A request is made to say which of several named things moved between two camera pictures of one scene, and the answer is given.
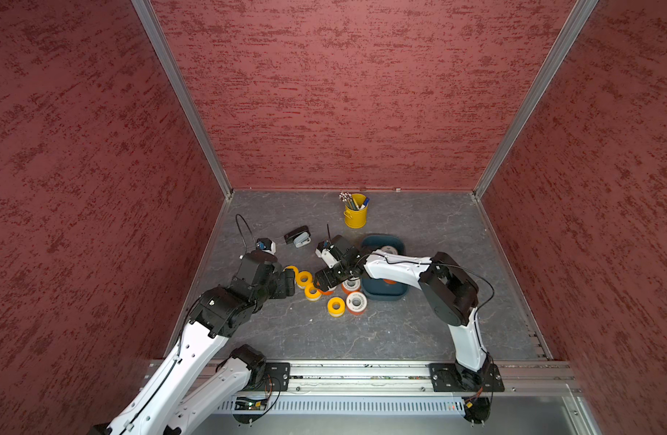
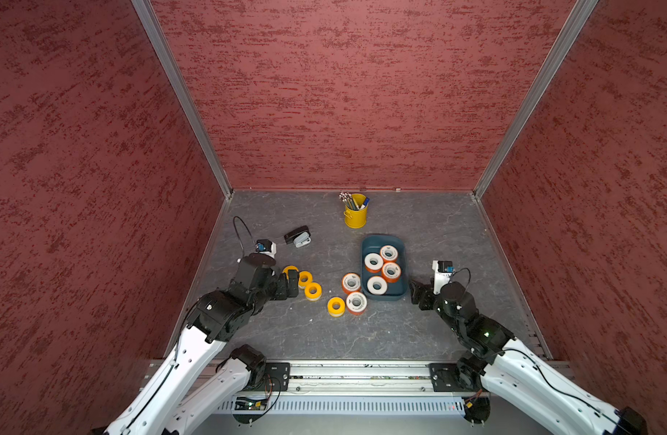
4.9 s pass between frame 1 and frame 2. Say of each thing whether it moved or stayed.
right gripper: moved
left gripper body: stayed
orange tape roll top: stayed
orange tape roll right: stayed
